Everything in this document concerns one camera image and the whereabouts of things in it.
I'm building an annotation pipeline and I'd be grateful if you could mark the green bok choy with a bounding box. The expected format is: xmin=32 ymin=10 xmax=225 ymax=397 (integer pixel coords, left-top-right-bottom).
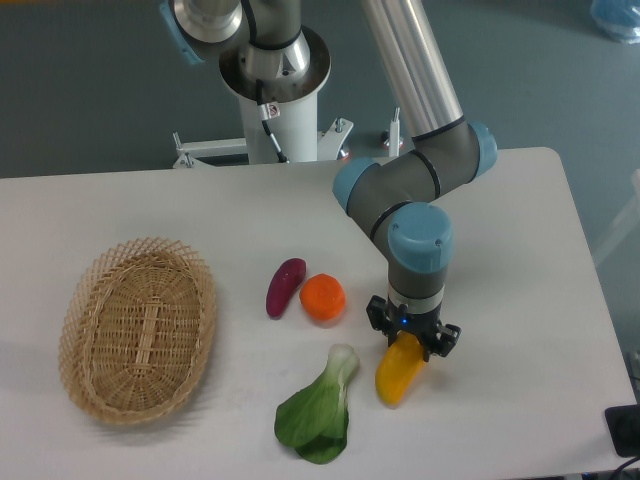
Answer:
xmin=274 ymin=344 xmax=360 ymax=465

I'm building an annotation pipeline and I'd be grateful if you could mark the black device at edge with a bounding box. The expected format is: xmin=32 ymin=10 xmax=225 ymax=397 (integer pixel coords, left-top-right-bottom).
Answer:
xmin=604 ymin=404 xmax=639 ymax=458

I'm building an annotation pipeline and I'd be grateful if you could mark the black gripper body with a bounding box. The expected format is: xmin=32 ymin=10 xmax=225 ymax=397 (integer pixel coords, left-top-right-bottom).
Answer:
xmin=386 ymin=284 xmax=444 ymax=343

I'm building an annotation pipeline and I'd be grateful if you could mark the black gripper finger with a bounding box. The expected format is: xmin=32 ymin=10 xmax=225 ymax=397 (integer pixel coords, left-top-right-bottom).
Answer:
xmin=419 ymin=322 xmax=461 ymax=362
xmin=366 ymin=295 xmax=397 ymax=347

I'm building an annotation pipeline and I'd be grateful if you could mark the orange round fruit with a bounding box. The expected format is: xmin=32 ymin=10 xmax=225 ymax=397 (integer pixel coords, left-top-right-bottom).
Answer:
xmin=299 ymin=273 xmax=346 ymax=322

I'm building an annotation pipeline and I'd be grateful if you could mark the yellow mango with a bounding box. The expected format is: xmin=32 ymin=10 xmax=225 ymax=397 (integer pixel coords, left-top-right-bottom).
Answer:
xmin=375 ymin=332 xmax=426 ymax=407

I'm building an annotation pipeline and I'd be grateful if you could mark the blue plastic bag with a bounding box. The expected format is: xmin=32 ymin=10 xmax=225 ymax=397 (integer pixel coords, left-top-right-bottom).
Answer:
xmin=590 ymin=0 xmax=639 ymax=44

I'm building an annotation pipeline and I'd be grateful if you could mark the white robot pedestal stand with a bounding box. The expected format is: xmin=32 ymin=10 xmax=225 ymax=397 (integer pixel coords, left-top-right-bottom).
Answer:
xmin=173 ymin=26 xmax=354 ymax=169

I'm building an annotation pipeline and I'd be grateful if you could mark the purple eggplant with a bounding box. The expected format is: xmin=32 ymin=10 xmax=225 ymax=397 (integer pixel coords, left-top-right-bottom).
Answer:
xmin=265 ymin=258 xmax=307 ymax=319

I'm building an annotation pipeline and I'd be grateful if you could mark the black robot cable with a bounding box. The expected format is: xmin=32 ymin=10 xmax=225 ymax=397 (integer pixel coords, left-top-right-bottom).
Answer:
xmin=253 ymin=78 xmax=291 ymax=165

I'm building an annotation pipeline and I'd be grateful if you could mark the woven wicker basket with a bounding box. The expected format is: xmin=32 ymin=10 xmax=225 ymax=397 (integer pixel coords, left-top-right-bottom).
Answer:
xmin=58 ymin=237 xmax=217 ymax=425

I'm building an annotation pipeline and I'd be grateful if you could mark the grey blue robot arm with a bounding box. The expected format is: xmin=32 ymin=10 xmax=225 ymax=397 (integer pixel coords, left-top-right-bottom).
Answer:
xmin=161 ymin=1 xmax=497 ymax=359

